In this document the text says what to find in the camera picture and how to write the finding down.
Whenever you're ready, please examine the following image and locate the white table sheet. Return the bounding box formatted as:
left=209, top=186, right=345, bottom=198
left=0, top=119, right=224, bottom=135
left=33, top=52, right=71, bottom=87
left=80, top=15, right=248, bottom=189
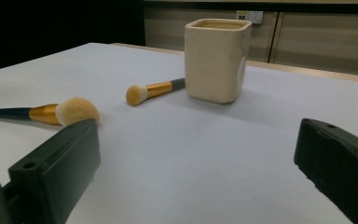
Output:
left=0, top=42, right=358, bottom=224

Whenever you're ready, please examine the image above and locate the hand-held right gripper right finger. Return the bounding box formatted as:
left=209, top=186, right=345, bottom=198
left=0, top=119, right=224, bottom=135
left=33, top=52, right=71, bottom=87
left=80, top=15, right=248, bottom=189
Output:
left=293, top=118, right=358, bottom=224

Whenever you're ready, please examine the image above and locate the small makeup brush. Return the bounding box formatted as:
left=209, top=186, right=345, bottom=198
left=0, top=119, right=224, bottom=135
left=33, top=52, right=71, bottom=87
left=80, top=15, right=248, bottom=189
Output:
left=125, top=77, right=186, bottom=107

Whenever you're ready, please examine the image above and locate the black curtain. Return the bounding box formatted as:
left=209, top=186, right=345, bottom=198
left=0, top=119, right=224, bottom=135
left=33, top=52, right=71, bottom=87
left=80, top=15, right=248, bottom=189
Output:
left=0, top=0, right=145, bottom=75

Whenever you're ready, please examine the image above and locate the white wall socket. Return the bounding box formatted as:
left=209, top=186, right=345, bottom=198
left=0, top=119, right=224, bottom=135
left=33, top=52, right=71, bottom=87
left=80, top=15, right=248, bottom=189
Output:
left=235, top=9, right=264, bottom=25

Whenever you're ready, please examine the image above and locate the large makeup brush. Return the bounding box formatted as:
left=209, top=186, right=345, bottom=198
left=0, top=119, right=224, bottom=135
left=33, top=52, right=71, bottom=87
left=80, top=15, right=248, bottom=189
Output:
left=0, top=96, right=101, bottom=127

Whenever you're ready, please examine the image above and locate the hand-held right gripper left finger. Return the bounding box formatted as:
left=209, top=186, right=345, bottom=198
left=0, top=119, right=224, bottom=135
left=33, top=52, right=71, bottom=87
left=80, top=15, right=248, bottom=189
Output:
left=3, top=118, right=102, bottom=224

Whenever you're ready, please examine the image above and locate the beige square brush holder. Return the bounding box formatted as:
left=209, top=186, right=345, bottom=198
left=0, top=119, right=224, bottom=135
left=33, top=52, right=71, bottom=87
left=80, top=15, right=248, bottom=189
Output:
left=184, top=18, right=253, bottom=105

